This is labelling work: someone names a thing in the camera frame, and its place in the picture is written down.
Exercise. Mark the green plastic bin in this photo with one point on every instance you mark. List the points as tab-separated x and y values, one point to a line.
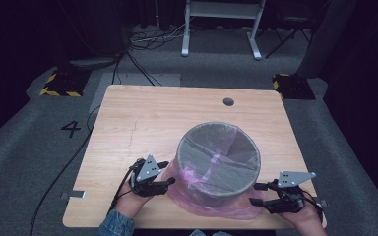
216	193

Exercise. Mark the pink plastic bag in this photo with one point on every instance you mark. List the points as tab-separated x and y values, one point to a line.
190	196

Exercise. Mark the dark grey curtain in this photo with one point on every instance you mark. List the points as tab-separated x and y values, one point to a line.
328	39

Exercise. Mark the black tripod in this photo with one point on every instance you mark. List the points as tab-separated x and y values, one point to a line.
287	37

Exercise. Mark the dark round table grommet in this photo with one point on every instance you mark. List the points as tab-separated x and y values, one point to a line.
228	102

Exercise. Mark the black yellow striped base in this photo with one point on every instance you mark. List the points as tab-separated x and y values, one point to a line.
293	87
64	83

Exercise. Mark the person's left hand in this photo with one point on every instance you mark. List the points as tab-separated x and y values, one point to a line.
131	203

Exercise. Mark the white metal stand frame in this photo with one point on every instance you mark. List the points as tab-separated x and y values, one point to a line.
221	10

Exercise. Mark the small metal table bracket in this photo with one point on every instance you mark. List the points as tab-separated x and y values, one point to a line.
74	194
322	203

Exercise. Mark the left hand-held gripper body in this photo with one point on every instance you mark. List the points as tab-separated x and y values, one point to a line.
146	173

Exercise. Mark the person's right hand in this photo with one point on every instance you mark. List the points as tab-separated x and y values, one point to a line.
306	219

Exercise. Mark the large black case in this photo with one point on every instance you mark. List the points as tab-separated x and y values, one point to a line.
95	29

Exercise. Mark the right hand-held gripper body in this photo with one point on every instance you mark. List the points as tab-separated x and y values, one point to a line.
292	196

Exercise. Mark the person's legs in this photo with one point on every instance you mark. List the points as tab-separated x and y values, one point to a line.
210	233

